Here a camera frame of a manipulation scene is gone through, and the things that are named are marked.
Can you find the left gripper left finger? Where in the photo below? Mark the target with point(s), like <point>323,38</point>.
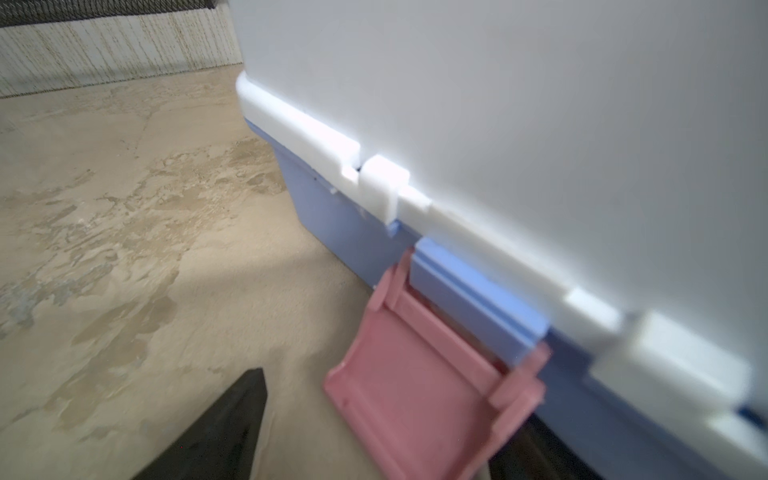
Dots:
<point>221,443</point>

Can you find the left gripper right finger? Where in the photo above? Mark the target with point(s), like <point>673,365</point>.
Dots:
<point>535,452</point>

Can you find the white and blue toolbox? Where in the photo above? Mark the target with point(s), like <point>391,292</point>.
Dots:
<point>590,173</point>

